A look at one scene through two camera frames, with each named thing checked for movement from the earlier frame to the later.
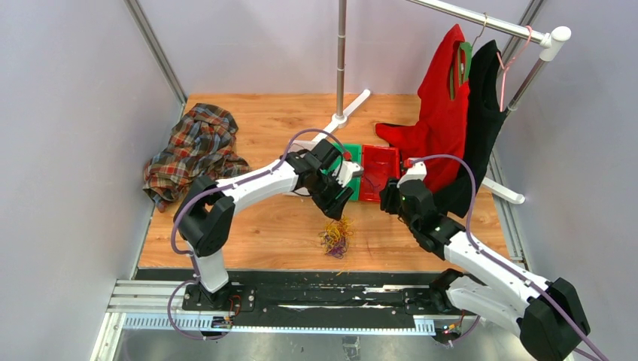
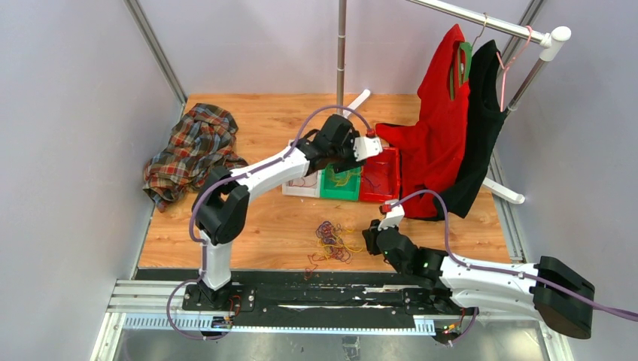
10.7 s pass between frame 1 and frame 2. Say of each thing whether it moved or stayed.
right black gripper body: moved
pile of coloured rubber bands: moved
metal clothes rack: stayed
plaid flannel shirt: stayed
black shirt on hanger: stayed
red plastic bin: stayed
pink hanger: stayed
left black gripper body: moved
